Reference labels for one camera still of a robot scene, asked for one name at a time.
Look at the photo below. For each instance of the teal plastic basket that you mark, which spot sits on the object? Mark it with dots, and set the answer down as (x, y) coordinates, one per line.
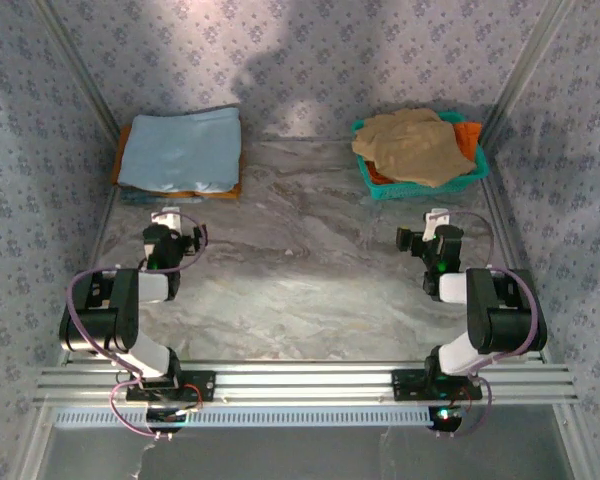
(415, 191)

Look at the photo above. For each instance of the black right controller board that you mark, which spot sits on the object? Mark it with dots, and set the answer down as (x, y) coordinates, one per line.
(447, 420)

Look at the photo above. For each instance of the black left controller board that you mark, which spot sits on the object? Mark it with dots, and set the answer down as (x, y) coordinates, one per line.
(162, 417)

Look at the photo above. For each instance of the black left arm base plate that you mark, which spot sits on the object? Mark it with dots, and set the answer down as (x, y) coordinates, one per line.
(202, 385)

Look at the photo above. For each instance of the crumpled orange trousers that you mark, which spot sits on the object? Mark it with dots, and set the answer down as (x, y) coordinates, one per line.
(467, 137)

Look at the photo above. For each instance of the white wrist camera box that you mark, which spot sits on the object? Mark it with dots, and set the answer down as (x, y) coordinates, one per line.
(437, 216)
(164, 216)

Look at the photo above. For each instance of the teal folded trousers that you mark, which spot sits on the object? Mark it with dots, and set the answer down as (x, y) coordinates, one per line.
(150, 198)

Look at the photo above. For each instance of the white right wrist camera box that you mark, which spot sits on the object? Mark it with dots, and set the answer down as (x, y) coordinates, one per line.
(437, 216)

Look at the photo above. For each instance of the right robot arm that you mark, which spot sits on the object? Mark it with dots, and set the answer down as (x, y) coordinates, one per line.
(485, 305)

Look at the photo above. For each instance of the black controller board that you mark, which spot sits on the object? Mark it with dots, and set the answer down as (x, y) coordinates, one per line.
(162, 417)
(447, 420)

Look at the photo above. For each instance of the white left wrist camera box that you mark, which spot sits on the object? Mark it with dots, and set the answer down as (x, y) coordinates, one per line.
(164, 216)

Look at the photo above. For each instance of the aluminium mounting rail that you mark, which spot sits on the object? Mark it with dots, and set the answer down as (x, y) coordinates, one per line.
(300, 382)

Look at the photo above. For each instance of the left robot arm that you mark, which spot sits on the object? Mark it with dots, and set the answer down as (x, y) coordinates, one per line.
(122, 305)

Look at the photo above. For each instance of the light blue folded trousers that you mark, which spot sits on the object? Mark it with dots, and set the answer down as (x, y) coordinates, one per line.
(180, 150)

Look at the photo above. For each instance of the tan trousers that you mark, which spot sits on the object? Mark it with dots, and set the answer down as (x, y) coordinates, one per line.
(410, 145)

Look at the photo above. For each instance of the aluminium frame post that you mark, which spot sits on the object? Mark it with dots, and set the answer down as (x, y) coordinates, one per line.
(85, 80)
(525, 70)

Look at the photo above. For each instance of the orange folded trousers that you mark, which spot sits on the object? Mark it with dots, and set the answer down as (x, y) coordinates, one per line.
(117, 165)

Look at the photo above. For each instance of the floral backdrop cloth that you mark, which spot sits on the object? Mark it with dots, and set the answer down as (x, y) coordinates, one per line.
(300, 50)

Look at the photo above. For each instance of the aluminium table side rail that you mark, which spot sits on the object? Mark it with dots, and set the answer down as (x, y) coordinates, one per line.
(511, 260)
(99, 235)

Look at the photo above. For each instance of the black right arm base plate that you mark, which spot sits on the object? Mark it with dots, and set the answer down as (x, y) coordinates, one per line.
(410, 385)

